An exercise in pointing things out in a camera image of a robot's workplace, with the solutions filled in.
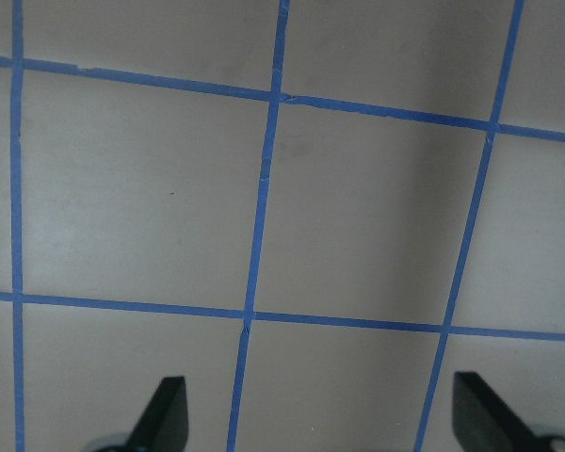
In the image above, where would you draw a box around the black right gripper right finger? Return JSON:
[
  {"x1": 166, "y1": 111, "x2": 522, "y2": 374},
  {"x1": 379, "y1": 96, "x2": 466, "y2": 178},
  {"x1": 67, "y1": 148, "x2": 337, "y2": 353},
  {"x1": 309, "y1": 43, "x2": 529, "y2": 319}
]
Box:
[{"x1": 453, "y1": 372, "x2": 538, "y2": 452}]

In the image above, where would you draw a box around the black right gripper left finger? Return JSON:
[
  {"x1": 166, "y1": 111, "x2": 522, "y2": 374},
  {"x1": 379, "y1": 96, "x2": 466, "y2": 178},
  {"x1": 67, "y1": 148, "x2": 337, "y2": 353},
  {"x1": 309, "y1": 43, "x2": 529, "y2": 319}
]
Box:
[{"x1": 127, "y1": 377, "x2": 189, "y2": 452}]

